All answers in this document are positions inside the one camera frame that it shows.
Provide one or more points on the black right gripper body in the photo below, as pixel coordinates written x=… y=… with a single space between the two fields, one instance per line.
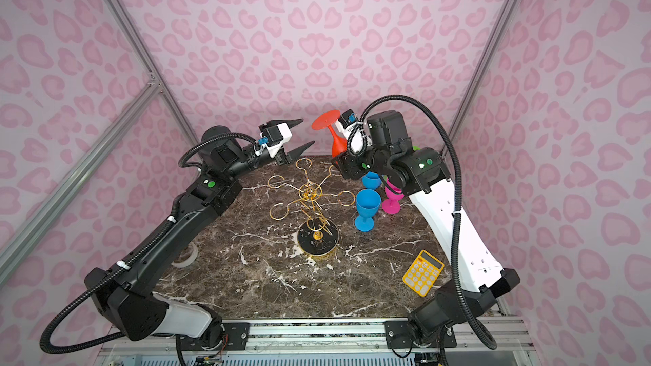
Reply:
x=358 y=164

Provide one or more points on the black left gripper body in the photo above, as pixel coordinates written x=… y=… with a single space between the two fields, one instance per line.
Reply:
x=255 y=160

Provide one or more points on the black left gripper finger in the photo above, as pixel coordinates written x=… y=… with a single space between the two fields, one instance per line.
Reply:
x=279 y=127
x=298 y=152

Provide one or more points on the blue wine glass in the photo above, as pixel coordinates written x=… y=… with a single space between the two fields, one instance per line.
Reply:
x=367 y=205
x=371 y=181

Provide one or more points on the red wine glass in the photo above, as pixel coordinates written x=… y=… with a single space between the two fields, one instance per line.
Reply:
x=328 y=121

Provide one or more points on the magenta wine glass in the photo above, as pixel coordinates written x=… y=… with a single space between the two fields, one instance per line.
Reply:
x=391 y=206

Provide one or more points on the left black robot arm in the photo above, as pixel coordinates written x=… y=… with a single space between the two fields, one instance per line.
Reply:
x=125 y=292

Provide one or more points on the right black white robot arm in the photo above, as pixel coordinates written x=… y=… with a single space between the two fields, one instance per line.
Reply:
x=381 y=145

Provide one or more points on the clear tape roll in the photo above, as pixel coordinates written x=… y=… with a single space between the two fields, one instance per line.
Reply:
x=187 y=256

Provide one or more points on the yellow calculator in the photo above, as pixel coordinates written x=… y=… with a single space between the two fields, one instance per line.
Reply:
x=422 y=274

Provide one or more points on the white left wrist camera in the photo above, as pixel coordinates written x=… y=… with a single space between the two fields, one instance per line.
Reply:
x=272 y=140

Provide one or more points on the gold wire wine glass rack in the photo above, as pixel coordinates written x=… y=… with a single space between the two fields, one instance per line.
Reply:
x=318 y=236

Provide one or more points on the aluminium enclosure frame strut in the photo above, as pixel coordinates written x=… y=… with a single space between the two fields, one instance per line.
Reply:
x=34 y=229

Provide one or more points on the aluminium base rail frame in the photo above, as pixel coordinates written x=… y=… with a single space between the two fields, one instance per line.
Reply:
x=362 y=342

